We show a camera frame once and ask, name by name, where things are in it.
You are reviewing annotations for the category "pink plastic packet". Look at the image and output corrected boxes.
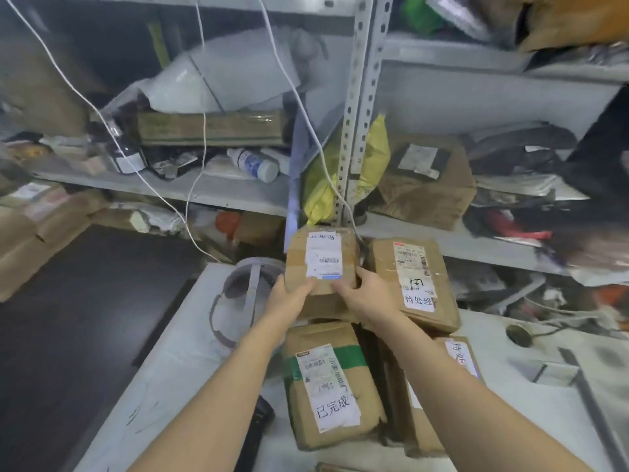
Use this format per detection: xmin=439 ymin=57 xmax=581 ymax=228
xmin=484 ymin=210 xmax=554 ymax=241

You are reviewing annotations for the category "yellow plastic bag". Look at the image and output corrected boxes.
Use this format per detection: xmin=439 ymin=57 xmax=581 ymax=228
xmin=302 ymin=115 xmax=392 ymax=226

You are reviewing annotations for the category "black rubber mat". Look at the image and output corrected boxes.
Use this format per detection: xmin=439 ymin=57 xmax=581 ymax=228
xmin=0 ymin=226 xmax=207 ymax=472

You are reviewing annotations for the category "black fluffy plastic bag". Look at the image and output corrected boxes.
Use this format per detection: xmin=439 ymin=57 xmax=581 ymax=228
xmin=461 ymin=122 xmax=579 ymax=161

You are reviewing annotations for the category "brown parcel in clear wrap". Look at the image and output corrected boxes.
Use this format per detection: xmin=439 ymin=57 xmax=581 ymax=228
xmin=565 ymin=235 xmax=629 ymax=271

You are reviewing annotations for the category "transparent plastic divider black base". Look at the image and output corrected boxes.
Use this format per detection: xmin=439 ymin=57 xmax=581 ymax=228
xmin=559 ymin=346 xmax=618 ymax=472

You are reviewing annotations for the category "rolled pale paper poster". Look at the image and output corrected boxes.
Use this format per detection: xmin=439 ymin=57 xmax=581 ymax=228
xmin=282 ymin=90 xmax=309 ymax=254

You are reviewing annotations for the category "brown parcel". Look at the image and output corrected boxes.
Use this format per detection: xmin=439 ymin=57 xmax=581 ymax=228
xmin=565 ymin=235 xmax=629 ymax=271
xmin=284 ymin=226 xmax=360 ymax=323

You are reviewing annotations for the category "person's right hand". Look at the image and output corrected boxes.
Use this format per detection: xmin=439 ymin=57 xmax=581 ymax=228
xmin=333 ymin=267 xmax=410 ymax=336

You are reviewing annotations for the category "small orange container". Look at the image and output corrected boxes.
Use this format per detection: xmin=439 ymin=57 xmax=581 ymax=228
xmin=215 ymin=210 xmax=242 ymax=240

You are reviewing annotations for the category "thin black cable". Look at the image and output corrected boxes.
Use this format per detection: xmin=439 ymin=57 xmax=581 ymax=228
xmin=506 ymin=309 xmax=605 ymax=349

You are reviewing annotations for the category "black handheld device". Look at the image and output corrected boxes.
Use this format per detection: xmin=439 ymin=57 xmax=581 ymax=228
xmin=235 ymin=395 xmax=277 ymax=472

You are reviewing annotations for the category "grey metal shelf rack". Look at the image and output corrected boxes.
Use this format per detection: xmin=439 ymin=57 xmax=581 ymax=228
xmin=334 ymin=0 xmax=629 ymax=290

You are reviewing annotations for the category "colourful printed paper box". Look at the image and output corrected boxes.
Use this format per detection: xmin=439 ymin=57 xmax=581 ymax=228
xmin=444 ymin=260 xmax=507 ymax=300

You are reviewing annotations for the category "white foam sheet bundle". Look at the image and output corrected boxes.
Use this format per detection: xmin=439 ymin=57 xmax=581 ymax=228
xmin=105 ymin=29 xmax=328 ymax=113

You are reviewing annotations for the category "cardboard parcel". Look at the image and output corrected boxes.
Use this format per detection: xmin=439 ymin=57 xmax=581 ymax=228
xmin=281 ymin=321 xmax=388 ymax=452
xmin=367 ymin=238 xmax=462 ymax=334

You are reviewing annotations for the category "blurred grey storage rack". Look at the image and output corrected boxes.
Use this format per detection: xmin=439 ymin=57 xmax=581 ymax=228
xmin=0 ymin=0 xmax=364 ymax=217

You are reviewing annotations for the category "crumpled brown paper sack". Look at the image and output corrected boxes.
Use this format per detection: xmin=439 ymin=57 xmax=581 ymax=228
xmin=0 ymin=33 xmax=97 ymax=139

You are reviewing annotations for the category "grey and black mailer bag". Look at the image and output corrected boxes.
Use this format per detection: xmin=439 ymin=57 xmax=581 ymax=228
xmin=467 ymin=157 xmax=590 ymax=207

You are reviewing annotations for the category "white gridded plastic bag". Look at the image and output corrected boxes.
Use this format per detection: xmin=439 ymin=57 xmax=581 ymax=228
xmin=569 ymin=265 xmax=629 ymax=288

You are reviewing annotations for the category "thick white cord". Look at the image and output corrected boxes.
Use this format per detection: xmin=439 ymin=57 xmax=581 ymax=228
xmin=253 ymin=0 xmax=367 ymax=246

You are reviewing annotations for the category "row of big cardboard cartons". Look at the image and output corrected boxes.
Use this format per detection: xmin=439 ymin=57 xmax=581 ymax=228
xmin=0 ymin=184 xmax=108 ymax=304

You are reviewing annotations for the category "flat green-printed cardboard box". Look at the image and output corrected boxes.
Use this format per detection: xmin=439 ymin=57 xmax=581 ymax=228
xmin=136 ymin=110 xmax=288 ymax=147

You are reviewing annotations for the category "person's left forearm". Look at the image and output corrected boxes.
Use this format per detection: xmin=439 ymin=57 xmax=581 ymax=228
xmin=125 ymin=314 xmax=294 ymax=472

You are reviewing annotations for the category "person's left hand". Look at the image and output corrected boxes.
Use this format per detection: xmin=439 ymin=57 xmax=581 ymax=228
xmin=265 ymin=275 xmax=318 ymax=340

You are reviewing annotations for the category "thin white wire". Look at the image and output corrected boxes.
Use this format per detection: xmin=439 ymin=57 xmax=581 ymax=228
xmin=0 ymin=0 xmax=222 ymax=264

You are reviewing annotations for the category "green plastic bag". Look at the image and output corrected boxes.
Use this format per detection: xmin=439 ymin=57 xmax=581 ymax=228
xmin=400 ymin=0 xmax=446 ymax=37

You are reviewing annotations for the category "small white plastic bottle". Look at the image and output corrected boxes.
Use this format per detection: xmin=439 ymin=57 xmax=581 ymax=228
xmin=260 ymin=147 xmax=292 ymax=176

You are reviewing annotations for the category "white plastic basket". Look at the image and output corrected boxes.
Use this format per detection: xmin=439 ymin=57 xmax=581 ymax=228
xmin=510 ymin=285 xmax=571 ymax=320

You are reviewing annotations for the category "white headset grey strap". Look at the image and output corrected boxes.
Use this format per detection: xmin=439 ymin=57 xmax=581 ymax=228
xmin=210 ymin=258 xmax=287 ymax=351

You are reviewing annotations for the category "person's right forearm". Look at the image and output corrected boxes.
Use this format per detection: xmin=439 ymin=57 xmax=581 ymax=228
xmin=381 ymin=314 xmax=590 ymax=472

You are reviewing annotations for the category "crumpled cardboard box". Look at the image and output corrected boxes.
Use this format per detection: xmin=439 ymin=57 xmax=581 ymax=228
xmin=368 ymin=137 xmax=478 ymax=231

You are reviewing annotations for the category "white crumpled wrapper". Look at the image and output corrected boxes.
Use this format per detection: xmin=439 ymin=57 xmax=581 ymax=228
xmin=128 ymin=205 xmax=189 ymax=237

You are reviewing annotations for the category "black glossy packet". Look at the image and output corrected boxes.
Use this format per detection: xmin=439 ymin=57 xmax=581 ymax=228
xmin=147 ymin=151 xmax=203 ymax=182

